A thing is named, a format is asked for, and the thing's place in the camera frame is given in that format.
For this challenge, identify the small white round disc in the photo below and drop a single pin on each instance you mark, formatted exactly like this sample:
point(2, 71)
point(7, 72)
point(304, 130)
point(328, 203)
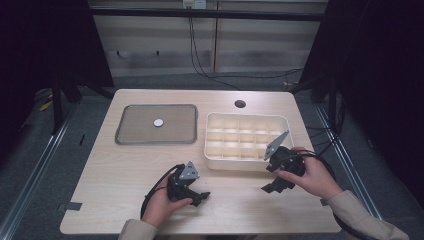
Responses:
point(158, 122)

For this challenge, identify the dark curtain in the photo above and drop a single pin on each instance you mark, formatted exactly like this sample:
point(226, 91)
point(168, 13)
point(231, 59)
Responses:
point(376, 66)
point(43, 43)

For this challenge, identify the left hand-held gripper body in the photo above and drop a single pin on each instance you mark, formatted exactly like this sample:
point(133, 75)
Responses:
point(180, 186)

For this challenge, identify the grey tape strip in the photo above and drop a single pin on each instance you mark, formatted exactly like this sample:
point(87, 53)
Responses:
point(71, 206)

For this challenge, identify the black metal stand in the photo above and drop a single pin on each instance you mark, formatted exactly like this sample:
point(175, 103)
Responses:
point(58, 106)

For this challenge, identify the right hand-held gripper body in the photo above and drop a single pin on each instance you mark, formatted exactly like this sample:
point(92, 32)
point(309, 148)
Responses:
point(286, 161)

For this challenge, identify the person's right hand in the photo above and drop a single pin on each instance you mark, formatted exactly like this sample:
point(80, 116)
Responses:
point(316, 180)

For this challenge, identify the grey rectangular tray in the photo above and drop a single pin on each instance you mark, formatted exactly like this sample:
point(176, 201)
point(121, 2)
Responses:
point(140, 130)

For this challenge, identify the white wall socket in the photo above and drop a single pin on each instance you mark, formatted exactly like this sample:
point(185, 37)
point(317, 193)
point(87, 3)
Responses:
point(194, 3)

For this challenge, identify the metal floor rail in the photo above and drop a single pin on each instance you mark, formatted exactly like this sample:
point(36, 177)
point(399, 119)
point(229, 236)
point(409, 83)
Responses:
point(346, 160)
point(30, 173)

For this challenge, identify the cream compartment organizer box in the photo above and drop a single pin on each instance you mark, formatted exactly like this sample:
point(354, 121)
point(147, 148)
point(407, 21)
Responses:
point(246, 143)

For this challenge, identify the black horizontal bar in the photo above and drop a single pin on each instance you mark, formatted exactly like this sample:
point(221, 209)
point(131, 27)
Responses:
point(206, 14)

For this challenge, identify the person's left hand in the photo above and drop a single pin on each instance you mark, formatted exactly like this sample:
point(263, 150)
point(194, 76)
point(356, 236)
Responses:
point(160, 206)

